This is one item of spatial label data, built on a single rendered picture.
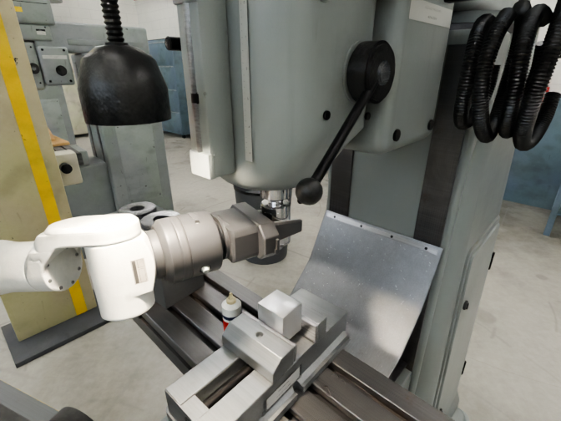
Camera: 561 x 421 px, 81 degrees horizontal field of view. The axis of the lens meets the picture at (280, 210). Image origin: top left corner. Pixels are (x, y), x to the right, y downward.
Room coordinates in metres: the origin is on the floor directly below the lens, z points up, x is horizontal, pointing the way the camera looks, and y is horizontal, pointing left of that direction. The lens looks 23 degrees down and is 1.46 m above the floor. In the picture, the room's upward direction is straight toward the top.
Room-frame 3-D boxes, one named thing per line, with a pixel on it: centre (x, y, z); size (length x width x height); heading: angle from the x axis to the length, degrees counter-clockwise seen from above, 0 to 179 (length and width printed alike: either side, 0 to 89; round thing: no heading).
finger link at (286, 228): (0.45, -0.01, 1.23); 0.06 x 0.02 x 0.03; 123
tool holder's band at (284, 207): (0.48, 0.01, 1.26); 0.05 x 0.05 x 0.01
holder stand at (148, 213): (0.73, 0.32, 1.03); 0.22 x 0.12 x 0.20; 53
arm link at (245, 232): (0.43, 0.08, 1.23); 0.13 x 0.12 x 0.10; 33
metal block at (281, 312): (0.47, 0.00, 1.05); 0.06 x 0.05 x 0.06; 49
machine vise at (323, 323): (0.45, 0.02, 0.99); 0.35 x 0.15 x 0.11; 139
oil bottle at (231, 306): (0.54, 0.10, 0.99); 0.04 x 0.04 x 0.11
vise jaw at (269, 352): (0.43, 0.04, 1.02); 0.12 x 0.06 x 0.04; 49
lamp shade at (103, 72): (0.31, 0.14, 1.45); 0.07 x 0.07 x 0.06
